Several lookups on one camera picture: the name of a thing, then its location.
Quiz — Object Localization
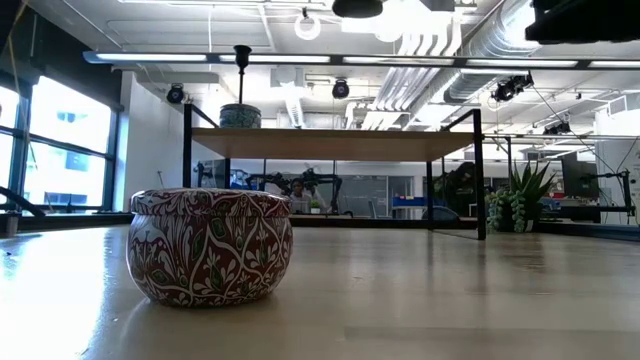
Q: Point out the maroon patterned candle tin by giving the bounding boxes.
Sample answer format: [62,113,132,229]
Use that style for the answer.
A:
[126,187,295,308]

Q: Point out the black metal candlestick holder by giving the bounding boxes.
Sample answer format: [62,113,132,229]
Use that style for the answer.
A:
[331,0,384,20]
[232,44,253,106]

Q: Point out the person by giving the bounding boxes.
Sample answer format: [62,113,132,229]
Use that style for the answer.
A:
[288,178,314,215]

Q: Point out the wooden shelf riser black legs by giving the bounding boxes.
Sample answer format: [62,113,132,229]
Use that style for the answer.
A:
[181,102,488,241]

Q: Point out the blue storage box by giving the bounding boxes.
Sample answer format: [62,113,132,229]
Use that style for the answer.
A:
[391,195,432,209]

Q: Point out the green artificial potted plant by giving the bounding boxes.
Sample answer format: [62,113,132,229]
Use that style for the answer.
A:
[483,160,557,234]

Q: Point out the long ceiling light strip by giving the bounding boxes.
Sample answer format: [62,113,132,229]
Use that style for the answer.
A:
[82,49,640,70]

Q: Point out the large office window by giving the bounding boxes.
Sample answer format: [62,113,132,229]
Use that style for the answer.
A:
[0,74,121,214]

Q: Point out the black computer monitor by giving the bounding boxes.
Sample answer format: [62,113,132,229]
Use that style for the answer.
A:
[560,151,601,201]

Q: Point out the white ring lamp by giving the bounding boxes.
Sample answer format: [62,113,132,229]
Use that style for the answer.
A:
[293,11,323,42]

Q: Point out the silver ceiling duct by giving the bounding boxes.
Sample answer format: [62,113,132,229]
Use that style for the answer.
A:
[442,0,541,104]

